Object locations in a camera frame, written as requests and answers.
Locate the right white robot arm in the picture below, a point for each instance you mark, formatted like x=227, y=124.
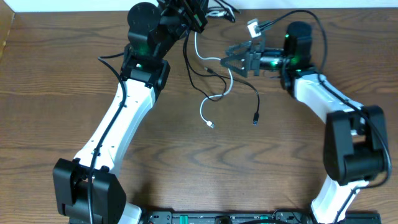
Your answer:
x=355, y=147

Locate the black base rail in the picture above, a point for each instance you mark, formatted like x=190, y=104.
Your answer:
x=279, y=216

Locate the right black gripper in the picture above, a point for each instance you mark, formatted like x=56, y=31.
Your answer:
x=254, y=63

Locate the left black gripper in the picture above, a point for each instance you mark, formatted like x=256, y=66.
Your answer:
x=188, y=10

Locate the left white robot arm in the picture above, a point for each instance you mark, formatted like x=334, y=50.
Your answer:
x=87, y=188

